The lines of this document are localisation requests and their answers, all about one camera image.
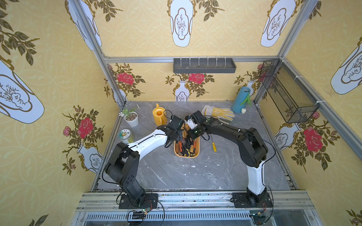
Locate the teal vase with flower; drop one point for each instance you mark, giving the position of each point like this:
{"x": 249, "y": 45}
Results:
{"x": 242, "y": 99}

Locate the white potted plant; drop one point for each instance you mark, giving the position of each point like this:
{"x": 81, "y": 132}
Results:
{"x": 130, "y": 116}

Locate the black wire mesh basket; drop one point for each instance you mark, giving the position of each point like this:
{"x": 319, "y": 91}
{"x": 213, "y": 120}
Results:
{"x": 295, "y": 103}

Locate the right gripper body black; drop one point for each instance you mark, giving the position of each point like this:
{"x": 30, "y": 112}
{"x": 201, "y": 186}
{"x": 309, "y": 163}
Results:
{"x": 193, "y": 131}

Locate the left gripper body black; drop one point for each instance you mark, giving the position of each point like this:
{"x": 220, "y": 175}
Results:
{"x": 175, "y": 133}

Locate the round tape tin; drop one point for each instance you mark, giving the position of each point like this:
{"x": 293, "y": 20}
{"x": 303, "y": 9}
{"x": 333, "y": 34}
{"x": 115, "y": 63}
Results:
{"x": 126, "y": 136}

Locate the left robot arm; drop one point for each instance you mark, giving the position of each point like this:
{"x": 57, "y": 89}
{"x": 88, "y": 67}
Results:
{"x": 122, "y": 167}

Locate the yellow white work glove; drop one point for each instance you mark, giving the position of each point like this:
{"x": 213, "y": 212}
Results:
{"x": 225, "y": 115}

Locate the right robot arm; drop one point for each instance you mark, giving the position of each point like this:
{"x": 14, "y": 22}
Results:
{"x": 252, "y": 149}

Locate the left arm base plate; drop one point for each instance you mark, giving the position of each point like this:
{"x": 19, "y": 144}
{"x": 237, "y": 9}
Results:
{"x": 124, "y": 201}

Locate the yellow handled screwdriver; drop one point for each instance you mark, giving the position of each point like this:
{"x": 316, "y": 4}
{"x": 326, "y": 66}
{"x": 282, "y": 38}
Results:
{"x": 213, "y": 144}

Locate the grey wall shelf rack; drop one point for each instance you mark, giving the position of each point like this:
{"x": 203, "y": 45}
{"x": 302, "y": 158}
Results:
{"x": 204, "y": 65}

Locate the yellow storage box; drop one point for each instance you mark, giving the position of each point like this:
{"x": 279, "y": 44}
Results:
{"x": 187, "y": 147}

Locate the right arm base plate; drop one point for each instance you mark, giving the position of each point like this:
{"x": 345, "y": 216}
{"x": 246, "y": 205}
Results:
{"x": 246, "y": 200}

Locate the yellow watering can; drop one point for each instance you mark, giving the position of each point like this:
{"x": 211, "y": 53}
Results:
{"x": 158, "y": 114}

